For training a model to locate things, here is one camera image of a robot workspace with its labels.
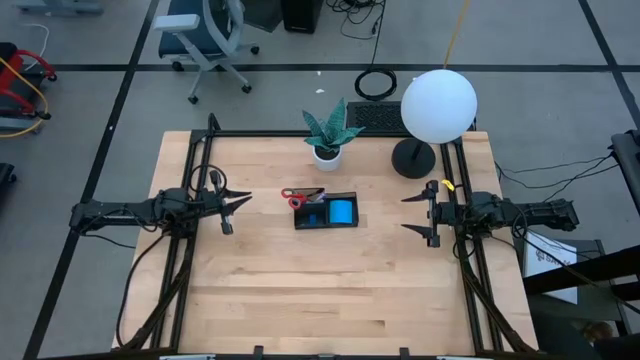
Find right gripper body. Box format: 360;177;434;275
425;179;472;249

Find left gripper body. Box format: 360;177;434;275
197;170;235;236

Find red-handled scissors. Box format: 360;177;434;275
280;187;326;211

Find black mesh desk organizer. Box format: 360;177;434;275
292;186;360;231

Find blue sticky note pad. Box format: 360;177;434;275
328;199;354;225

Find grey and blue office chair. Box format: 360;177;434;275
152;0;261;105

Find white globe lamp black stand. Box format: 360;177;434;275
390;68;479;180

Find green plant in white pot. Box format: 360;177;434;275
301;97;366;173

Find white printed paper sheet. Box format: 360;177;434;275
522;232;580;305

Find black metal beam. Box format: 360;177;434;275
522;244;640;301

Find grey side table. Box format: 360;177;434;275
513;237;631;360

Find black equipment case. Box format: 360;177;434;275
608;128;640;216

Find person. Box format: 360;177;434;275
527;309;640;360

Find black computer tower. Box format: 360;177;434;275
280;0;325;35

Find black wheeled object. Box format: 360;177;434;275
0;162;17;201

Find red and black cart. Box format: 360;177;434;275
0;42;58;134

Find grey stand base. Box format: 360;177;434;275
14;0;105;16

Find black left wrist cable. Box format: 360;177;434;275
187;163;229;195

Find black floor cable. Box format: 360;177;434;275
497;155;614;176
499;163;621;212

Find black metal table frame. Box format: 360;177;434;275
112;112;539;360

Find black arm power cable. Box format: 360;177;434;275
115;232;169;349

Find coiled black cable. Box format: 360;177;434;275
353;67;399;102

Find black hanging cable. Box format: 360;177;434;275
370;0;387;69

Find yellow hanging cable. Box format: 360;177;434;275
442;0;472;70

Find black cable tangle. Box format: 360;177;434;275
327;0;387;41

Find yellow hose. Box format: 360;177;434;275
0;55;50;140

